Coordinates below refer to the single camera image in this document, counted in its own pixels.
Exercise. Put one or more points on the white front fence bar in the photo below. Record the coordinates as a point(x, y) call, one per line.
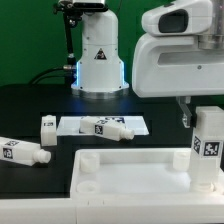
point(65, 211)

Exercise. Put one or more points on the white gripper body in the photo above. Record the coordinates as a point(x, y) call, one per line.
point(175, 66)

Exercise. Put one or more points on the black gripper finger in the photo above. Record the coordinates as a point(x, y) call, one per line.
point(183, 102)

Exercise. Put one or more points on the white desk top tray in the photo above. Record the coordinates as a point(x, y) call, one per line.
point(142, 174)

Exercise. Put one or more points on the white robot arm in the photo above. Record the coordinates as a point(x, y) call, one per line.
point(100, 72)

